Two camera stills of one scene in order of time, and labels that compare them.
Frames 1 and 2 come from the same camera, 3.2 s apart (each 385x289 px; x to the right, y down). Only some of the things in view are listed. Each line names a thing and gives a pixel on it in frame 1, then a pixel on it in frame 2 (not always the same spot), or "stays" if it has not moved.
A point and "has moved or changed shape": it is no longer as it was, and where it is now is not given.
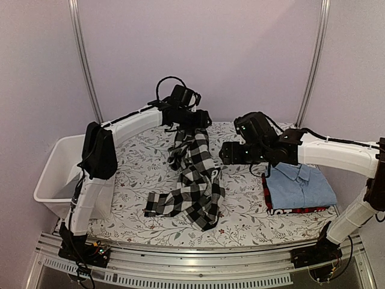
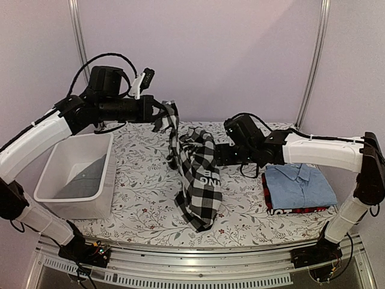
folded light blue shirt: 294,186 stays
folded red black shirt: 293,211 stays
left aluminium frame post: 74,11 stays
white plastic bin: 60,181 stays
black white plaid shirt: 201,192 has moved or changed shape
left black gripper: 201,121 to 146,114
